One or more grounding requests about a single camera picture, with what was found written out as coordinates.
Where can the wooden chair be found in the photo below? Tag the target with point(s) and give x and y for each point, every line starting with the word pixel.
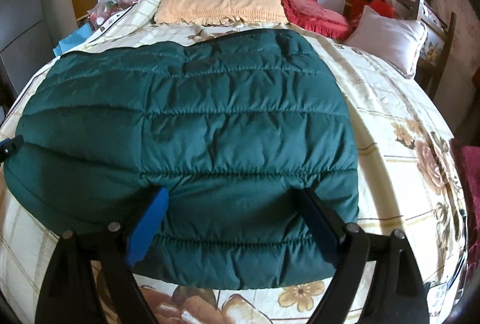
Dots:
pixel 436 49

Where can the red heart cushion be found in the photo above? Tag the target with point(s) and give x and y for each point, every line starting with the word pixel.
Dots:
pixel 313 17

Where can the dark green quilted jacket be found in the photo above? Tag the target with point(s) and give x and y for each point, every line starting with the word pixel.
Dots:
pixel 228 126

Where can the white pillow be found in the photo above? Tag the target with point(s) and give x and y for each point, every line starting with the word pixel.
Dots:
pixel 396 41

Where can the maroon velvet blanket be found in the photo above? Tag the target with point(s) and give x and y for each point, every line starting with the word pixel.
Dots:
pixel 466 158

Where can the blue paper bag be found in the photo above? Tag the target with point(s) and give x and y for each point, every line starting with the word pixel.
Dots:
pixel 77 37

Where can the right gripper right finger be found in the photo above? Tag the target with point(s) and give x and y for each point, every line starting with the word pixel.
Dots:
pixel 396 293

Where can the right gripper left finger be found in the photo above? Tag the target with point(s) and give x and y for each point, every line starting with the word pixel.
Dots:
pixel 130 244

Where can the grey refrigerator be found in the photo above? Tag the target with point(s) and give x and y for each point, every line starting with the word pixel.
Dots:
pixel 25 43

